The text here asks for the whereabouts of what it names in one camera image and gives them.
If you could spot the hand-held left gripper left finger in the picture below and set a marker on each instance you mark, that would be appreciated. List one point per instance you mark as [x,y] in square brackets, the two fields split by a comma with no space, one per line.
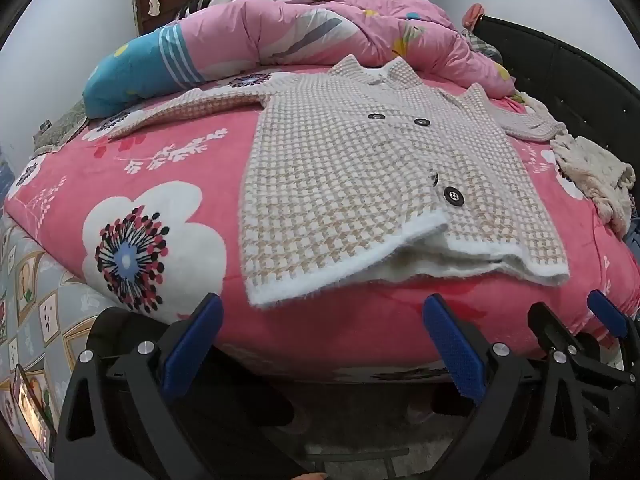
[192,347]

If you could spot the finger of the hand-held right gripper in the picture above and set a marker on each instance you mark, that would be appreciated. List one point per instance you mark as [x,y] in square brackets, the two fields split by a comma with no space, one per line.
[547,325]
[607,312]

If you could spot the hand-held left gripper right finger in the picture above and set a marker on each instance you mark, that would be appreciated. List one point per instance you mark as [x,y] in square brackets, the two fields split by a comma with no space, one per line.
[452,350]

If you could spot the beige checked knit coat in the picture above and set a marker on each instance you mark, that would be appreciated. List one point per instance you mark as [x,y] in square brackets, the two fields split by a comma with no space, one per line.
[360,180]

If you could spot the dark blue cloth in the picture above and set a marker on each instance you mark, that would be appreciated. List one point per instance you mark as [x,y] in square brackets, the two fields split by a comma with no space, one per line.
[632,237]

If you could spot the cream knitted garment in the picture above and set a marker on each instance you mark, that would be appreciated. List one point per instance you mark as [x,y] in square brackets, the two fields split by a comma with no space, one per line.
[597,175]

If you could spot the patterned bed skirt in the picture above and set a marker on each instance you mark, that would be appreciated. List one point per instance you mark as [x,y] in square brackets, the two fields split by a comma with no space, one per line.
[35,305]

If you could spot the pink floral bed sheet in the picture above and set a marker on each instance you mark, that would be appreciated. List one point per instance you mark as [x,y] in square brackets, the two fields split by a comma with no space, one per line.
[165,175]

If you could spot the black padded headboard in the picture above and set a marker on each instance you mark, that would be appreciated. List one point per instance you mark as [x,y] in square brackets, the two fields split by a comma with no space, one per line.
[575,75]

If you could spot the grey patterned cloth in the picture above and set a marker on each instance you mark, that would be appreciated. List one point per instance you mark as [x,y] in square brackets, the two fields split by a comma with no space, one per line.
[60,127]

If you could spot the grey plaid cloth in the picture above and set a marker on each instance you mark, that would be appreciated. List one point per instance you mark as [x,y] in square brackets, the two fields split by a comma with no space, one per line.
[482,45]

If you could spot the red cloth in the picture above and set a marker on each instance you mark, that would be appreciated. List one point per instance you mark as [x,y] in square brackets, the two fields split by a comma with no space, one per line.
[472,16]

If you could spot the pink and blue printed quilt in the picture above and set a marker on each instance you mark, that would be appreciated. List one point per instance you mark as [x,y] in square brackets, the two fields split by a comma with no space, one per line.
[280,30]

